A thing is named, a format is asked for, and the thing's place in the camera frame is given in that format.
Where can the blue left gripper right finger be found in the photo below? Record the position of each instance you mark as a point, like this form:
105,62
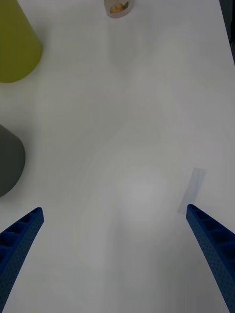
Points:
215,242

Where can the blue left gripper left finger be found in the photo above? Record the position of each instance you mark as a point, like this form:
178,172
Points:
19,242

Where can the drink can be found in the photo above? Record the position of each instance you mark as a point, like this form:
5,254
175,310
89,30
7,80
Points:
118,9

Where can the grey plastic waste bin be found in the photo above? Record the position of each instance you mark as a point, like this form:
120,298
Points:
9,161

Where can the yellow-green plastic waste bin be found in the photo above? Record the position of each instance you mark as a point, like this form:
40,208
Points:
14,41

